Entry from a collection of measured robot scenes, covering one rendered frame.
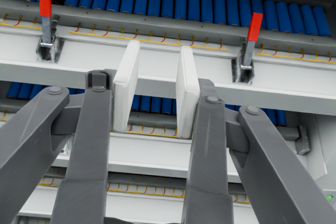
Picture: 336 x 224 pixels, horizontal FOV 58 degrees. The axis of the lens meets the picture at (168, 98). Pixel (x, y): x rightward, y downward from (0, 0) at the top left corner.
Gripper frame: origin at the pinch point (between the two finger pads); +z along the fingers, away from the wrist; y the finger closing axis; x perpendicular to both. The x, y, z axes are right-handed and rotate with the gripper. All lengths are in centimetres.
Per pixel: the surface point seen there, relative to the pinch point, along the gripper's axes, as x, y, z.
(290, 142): -23.7, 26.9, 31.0
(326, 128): -17.5, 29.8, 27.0
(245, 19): -1.5, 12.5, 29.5
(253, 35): -1.8, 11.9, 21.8
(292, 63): -6.0, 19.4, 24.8
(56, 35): -5.2, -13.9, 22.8
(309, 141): -22.0, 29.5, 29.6
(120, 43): -5.9, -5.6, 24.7
